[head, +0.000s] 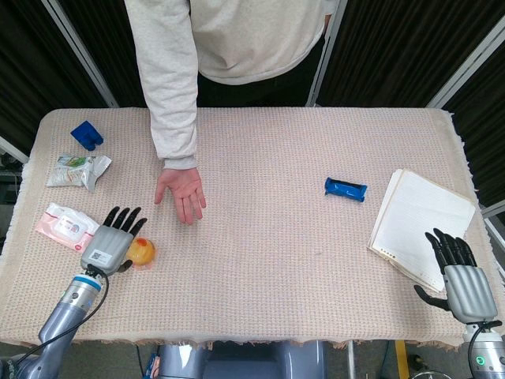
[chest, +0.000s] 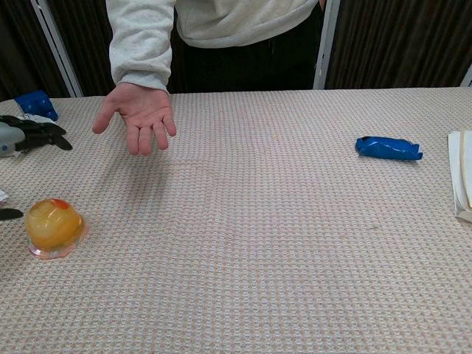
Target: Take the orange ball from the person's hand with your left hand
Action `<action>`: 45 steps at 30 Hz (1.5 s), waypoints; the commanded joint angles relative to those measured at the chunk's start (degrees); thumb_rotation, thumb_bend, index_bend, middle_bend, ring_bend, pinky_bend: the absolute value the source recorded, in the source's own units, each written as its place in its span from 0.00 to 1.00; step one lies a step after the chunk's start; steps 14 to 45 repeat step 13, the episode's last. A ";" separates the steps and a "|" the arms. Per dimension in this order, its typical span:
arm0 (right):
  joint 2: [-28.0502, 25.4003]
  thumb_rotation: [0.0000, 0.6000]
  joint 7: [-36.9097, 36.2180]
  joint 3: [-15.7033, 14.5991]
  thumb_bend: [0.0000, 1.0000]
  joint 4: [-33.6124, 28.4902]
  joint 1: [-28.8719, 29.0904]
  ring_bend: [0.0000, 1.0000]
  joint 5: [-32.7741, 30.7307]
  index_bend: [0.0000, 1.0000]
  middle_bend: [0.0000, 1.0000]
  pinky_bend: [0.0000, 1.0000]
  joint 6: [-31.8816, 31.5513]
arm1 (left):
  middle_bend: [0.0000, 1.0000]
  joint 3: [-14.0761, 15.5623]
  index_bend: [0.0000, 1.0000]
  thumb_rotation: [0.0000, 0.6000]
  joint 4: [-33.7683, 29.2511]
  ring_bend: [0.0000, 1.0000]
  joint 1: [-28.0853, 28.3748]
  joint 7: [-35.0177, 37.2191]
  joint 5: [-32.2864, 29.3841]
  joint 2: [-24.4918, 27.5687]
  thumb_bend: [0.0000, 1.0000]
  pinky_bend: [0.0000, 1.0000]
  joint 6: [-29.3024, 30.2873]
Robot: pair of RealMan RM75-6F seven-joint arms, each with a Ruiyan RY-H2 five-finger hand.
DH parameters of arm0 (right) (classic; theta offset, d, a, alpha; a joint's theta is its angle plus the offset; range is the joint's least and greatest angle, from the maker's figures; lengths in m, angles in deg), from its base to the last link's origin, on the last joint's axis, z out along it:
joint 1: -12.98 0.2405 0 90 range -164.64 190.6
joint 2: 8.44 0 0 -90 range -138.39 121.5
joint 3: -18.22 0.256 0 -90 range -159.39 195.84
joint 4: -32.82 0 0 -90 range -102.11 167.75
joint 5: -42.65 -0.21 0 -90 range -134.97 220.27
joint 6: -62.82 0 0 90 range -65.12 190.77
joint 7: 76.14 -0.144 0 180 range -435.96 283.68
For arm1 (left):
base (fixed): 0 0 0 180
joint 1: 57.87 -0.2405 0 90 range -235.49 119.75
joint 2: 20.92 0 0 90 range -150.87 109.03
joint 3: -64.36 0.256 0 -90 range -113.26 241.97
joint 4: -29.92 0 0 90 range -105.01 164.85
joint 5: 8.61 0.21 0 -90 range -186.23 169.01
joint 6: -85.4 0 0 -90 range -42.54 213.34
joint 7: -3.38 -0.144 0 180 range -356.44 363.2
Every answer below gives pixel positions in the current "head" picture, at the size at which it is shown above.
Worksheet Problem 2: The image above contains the grey metal frame post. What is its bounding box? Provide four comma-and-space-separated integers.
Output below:
305, 0, 349, 108
0, 135, 31, 165
425, 15, 505, 110
478, 201, 505, 242
40, 0, 120, 109

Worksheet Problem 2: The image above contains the pink wet wipes pack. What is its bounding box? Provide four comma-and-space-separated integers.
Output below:
34, 201, 101, 253

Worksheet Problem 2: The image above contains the blue plastic block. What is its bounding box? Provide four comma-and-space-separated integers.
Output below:
69, 119, 106, 152

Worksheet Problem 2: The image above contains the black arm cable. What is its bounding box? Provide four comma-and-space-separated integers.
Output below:
14, 265, 110, 367
467, 320, 503, 379

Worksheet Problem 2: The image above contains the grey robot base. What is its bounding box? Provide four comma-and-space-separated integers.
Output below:
156, 340, 329, 379

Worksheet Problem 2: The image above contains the dark pleated curtain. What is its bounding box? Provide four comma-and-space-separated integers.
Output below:
0, 0, 108, 156
315, 0, 505, 108
58, 0, 148, 108

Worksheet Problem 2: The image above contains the beige woven tablecloth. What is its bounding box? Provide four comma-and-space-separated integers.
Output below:
0, 106, 505, 351

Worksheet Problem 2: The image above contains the person's bare right hand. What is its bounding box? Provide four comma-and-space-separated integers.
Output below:
153, 167, 208, 227

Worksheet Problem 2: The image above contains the person's torso grey sweatshirt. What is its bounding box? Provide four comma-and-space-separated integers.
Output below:
189, 0, 341, 109

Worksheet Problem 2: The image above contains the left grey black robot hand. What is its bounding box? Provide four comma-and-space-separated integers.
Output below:
80, 205, 148, 276

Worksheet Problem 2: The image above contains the blue wrapped snack bar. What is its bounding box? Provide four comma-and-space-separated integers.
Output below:
324, 176, 368, 204

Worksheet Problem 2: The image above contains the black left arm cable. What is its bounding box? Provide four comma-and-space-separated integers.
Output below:
14, 265, 110, 367

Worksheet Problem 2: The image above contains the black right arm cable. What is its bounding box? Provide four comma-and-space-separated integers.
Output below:
467, 320, 503, 379

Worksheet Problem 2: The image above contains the white paper stack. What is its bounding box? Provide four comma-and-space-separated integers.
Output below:
366, 167, 478, 295

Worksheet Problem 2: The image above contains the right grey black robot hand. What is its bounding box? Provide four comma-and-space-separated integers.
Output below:
413, 227, 499, 325

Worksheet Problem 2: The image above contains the grey sweatshirt sleeve forearm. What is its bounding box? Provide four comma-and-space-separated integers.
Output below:
123, 0, 200, 171

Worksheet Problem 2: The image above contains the yellow orange round toy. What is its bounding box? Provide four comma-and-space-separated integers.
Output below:
125, 236, 159, 272

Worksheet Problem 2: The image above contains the silver crumpled snack bag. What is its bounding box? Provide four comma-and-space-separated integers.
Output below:
45, 154, 113, 193

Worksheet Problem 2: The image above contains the yellow bar under table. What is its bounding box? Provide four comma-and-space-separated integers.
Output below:
395, 340, 408, 379

